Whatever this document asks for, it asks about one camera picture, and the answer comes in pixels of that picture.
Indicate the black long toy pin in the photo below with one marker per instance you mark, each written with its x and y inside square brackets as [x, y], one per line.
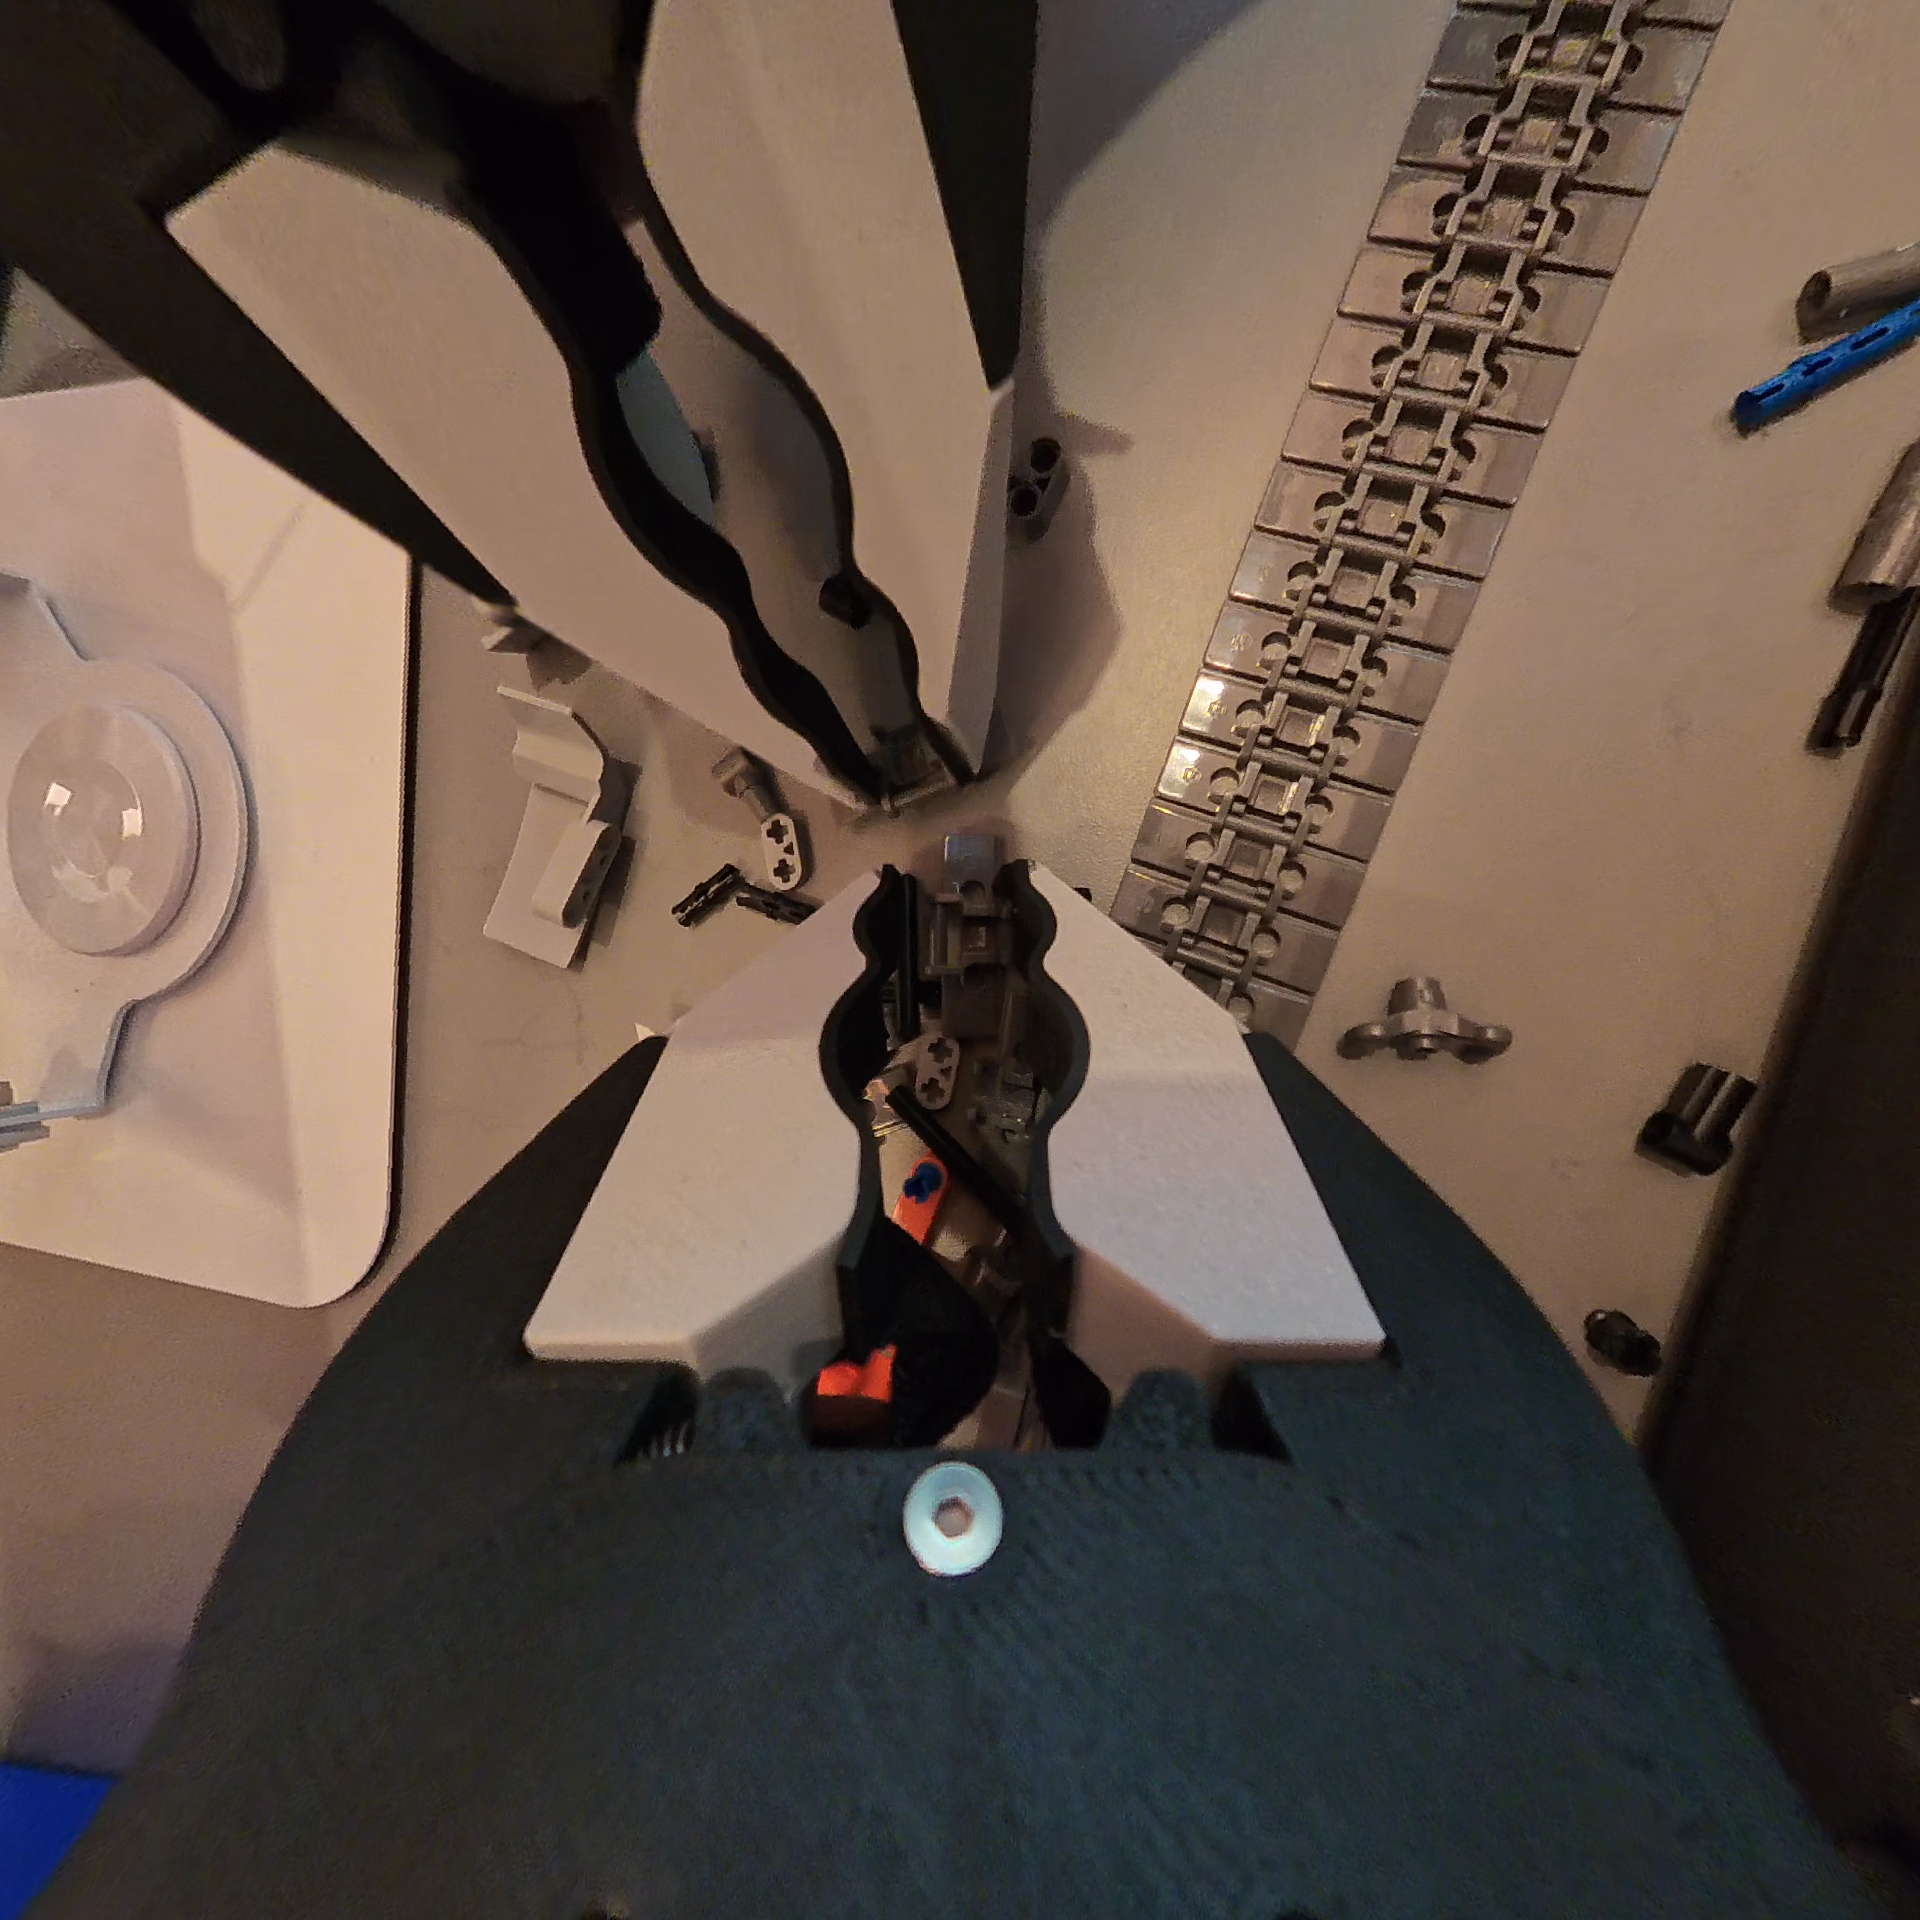
[1861, 675]

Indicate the grey track link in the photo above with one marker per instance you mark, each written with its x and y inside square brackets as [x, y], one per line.
[968, 902]
[913, 768]

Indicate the grey small pin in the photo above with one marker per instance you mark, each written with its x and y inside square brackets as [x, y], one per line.
[743, 773]

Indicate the black double pin connector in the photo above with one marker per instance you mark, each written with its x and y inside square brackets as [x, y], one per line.
[735, 897]

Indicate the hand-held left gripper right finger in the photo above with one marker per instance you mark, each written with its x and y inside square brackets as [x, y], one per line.
[1215, 1184]

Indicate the black round bush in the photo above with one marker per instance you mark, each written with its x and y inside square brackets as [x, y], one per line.
[1623, 1340]

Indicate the light grey two-hole liftarm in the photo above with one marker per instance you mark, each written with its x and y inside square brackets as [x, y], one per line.
[782, 844]

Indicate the black hollow connector block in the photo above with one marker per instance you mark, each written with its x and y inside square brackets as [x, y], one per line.
[1694, 1118]

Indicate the blue toy pin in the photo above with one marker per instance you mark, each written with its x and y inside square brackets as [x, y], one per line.
[1822, 375]

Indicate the dark studded panel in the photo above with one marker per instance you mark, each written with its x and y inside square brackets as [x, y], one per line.
[1815, 1350]

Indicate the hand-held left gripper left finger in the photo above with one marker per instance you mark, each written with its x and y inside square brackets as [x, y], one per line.
[705, 1184]

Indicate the dark grey long bent liftarm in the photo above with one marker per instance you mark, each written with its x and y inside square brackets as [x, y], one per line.
[1036, 488]

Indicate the grey wing-shaped toy piece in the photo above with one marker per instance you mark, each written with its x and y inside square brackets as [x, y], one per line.
[1418, 1022]

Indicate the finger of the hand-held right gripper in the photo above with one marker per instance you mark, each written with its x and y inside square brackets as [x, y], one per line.
[840, 225]
[421, 359]

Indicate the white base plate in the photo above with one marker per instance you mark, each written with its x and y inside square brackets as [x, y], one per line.
[300, 1051]

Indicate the light grey holed curved panel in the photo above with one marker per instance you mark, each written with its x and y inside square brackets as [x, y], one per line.
[557, 840]

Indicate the grey connector tube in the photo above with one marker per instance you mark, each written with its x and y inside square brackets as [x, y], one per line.
[1886, 534]
[1861, 294]

